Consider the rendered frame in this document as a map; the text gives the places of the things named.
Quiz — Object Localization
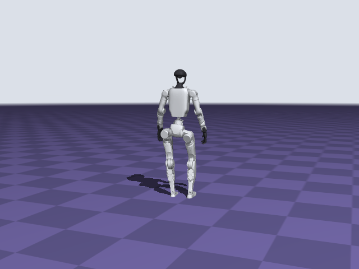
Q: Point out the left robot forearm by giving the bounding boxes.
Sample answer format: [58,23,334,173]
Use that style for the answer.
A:
[157,112,164,129]

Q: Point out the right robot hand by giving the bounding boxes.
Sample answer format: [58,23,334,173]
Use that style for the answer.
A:
[202,127,207,144]

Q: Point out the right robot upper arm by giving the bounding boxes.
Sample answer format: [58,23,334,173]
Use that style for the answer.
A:
[188,89,201,115]

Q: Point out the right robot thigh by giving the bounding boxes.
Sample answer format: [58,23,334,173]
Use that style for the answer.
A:
[182,129,196,169]

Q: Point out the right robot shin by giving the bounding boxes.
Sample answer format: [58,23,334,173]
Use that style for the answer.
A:
[187,161,196,195]

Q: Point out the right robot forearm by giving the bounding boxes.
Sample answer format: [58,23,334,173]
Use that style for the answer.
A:
[197,108,206,130]

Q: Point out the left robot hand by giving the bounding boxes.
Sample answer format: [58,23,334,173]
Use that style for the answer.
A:
[157,125,163,141]

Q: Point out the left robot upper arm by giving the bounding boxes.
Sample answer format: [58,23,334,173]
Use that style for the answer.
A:
[158,90,169,114]

